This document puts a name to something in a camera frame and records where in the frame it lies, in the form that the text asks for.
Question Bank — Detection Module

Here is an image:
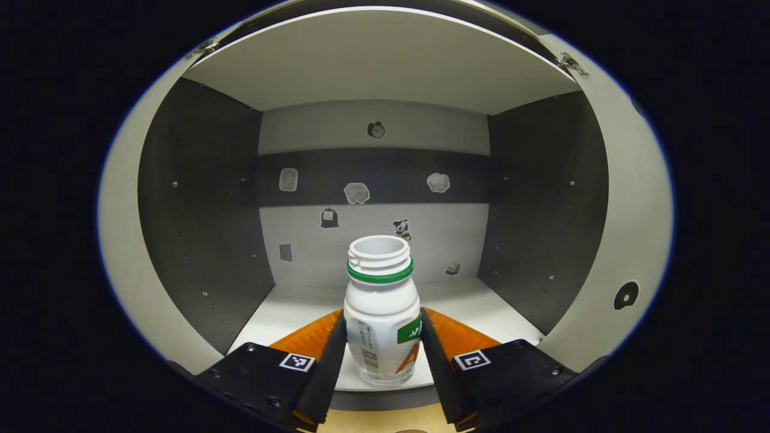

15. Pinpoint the white plastic bottle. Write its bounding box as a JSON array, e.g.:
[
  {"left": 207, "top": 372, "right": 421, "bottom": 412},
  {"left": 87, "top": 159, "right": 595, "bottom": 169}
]
[{"left": 343, "top": 235, "right": 422, "bottom": 387}]

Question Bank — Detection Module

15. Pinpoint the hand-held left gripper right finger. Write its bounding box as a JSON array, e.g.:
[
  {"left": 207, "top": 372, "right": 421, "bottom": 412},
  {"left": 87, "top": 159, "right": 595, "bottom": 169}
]
[{"left": 419, "top": 307, "right": 579, "bottom": 432}]

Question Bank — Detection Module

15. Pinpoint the metal door hinge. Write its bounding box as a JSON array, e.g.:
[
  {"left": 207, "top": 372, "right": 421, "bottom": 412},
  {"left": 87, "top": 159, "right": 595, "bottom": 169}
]
[
  {"left": 186, "top": 37, "right": 220, "bottom": 59},
  {"left": 555, "top": 52, "right": 589, "bottom": 76}
]

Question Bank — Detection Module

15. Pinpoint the white cabinet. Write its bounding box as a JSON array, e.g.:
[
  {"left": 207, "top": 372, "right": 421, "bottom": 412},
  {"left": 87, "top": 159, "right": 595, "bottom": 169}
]
[{"left": 137, "top": 0, "right": 609, "bottom": 413}]

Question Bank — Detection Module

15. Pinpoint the white cabinet door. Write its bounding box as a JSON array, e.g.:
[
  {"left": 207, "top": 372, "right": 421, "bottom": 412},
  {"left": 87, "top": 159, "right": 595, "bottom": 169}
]
[
  {"left": 538, "top": 33, "right": 674, "bottom": 373},
  {"left": 97, "top": 48, "right": 226, "bottom": 376}
]

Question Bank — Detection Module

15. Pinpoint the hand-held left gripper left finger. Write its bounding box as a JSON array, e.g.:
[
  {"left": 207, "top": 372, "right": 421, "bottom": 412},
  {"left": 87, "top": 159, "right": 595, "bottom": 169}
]
[{"left": 196, "top": 309, "right": 348, "bottom": 432}]

